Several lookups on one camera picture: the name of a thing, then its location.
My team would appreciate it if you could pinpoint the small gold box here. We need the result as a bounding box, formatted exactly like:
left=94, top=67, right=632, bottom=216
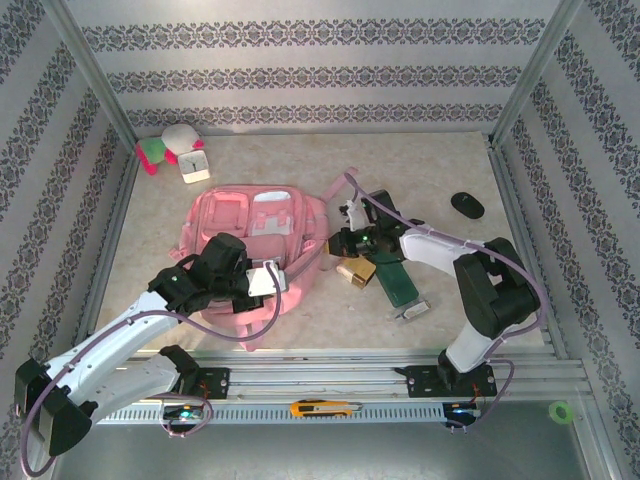
left=334, top=257, right=377, bottom=291

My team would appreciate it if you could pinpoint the dark green pencil case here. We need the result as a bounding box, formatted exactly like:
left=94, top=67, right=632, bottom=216
left=373, top=249, right=419, bottom=309

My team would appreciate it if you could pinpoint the pink backpack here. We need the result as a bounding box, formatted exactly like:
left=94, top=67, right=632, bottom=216
left=168, top=167, right=360, bottom=352

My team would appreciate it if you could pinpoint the small silver metal tool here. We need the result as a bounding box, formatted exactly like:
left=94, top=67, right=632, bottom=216
left=389, top=298, right=432, bottom=324

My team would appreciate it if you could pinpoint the small white square clock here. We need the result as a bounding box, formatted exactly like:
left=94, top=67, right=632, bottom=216
left=177, top=148, right=210, bottom=185

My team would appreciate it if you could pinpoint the black computer mouse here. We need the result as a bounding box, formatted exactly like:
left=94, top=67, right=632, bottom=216
left=450, top=191, right=485, bottom=220

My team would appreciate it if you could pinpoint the white green pink plush toy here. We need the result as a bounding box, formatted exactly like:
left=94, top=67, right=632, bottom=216
left=135, top=124, right=206, bottom=176

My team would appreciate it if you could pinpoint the orange utility knife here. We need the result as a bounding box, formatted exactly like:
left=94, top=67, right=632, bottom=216
left=289, top=398, right=365, bottom=419

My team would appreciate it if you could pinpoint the left controller board green light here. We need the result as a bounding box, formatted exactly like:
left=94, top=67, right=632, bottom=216
left=163, top=405, right=206, bottom=422

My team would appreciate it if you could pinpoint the controller board green light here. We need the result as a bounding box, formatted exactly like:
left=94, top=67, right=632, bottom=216
left=446, top=403, right=482, bottom=421
left=163, top=405, right=206, bottom=422

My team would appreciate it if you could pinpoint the right controller board green light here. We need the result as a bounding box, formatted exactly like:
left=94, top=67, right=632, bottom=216
left=446, top=403, right=482, bottom=421

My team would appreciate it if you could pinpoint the green tape roll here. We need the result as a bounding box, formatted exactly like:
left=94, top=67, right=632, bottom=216
left=548, top=401, right=575, bottom=425

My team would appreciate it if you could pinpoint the aluminium left side rail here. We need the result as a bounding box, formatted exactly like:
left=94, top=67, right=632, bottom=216
left=69, top=144, right=140, bottom=356

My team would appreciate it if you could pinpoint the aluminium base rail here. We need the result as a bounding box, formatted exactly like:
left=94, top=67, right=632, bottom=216
left=114, top=348, right=589, bottom=401

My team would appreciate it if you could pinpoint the aluminium right side rail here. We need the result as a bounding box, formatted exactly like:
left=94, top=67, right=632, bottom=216
left=487, top=132, right=569, bottom=359

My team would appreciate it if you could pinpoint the perforated grey cable duct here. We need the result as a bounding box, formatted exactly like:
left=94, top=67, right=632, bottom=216
left=97, top=399, right=481, bottom=426

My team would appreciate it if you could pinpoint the aluminium left corner post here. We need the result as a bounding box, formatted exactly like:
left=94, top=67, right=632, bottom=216
left=39, top=0, right=141, bottom=151

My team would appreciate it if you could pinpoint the aluminium corner post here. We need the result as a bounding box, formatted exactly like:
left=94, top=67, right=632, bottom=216
left=488, top=0, right=594, bottom=149
left=39, top=0, right=141, bottom=151

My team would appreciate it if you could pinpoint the aluminium right corner post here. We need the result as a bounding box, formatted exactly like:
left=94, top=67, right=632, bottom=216
left=488, top=0, right=594, bottom=149

